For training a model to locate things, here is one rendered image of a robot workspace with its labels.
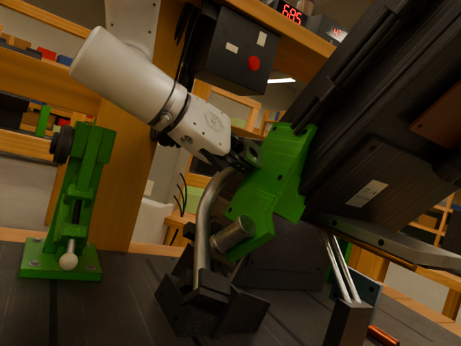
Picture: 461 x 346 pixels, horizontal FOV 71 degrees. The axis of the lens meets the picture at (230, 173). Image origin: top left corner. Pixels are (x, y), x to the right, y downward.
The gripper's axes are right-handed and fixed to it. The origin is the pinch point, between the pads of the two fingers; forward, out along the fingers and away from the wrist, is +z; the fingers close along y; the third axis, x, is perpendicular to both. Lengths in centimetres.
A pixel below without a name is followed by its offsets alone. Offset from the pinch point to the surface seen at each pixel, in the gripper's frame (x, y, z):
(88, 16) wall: 524, 887, -75
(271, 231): -2.8, -16.3, 3.3
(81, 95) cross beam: 27.4, 22.7, -27.0
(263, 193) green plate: -2.1, -8.5, 2.8
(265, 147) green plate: -3.7, 1.6, 2.8
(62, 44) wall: 597, 809, -90
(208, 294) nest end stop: 8.1, -23.9, 0.3
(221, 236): 4.4, -15.6, -0.7
